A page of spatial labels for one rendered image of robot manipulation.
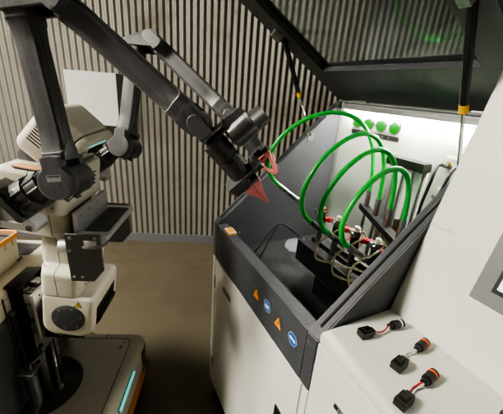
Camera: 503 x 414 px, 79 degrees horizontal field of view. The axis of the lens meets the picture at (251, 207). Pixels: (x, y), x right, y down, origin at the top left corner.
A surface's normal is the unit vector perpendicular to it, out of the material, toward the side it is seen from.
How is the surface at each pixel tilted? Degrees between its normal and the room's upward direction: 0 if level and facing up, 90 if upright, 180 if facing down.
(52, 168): 84
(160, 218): 90
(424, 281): 76
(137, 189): 90
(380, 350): 0
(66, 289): 90
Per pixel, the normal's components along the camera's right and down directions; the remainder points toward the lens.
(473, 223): -0.85, -0.13
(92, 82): 0.06, 0.36
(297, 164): 0.43, 0.36
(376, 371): 0.07, -0.93
